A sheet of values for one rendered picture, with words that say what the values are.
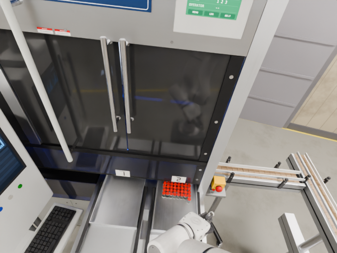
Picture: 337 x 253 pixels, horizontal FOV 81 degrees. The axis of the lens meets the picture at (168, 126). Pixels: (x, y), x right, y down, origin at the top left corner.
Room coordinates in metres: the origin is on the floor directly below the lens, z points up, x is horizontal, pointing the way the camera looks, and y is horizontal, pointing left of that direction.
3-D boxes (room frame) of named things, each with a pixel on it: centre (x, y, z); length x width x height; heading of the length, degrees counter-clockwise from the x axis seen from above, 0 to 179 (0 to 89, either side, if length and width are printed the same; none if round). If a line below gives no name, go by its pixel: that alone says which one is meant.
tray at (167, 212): (0.57, -0.10, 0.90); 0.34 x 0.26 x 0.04; 1
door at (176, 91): (0.67, -0.02, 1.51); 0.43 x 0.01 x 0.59; 91
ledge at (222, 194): (0.74, -0.36, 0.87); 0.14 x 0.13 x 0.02; 1
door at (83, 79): (0.67, 0.44, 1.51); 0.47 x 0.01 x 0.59; 91
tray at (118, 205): (0.57, 0.24, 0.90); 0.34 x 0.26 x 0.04; 1
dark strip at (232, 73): (0.67, -0.21, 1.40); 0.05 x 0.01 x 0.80; 91
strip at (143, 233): (0.43, 0.07, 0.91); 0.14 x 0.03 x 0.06; 1
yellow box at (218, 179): (0.69, -0.35, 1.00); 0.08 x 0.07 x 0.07; 1
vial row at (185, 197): (0.61, -0.10, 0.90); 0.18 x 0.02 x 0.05; 91
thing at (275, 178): (0.84, -0.63, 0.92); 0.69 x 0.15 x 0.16; 91
